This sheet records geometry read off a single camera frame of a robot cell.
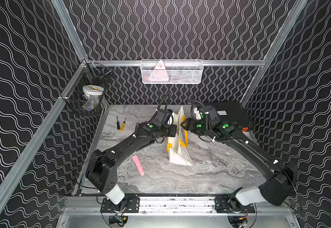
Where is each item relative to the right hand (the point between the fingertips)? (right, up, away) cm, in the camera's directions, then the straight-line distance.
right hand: (184, 124), depth 78 cm
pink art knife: (-27, -25, +10) cm, 38 cm away
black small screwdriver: (-45, -3, +28) cm, 53 cm away
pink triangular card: (-14, +32, +13) cm, 38 cm away
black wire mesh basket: (-56, +19, +3) cm, 59 cm away
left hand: (-4, -2, +3) cm, 5 cm away
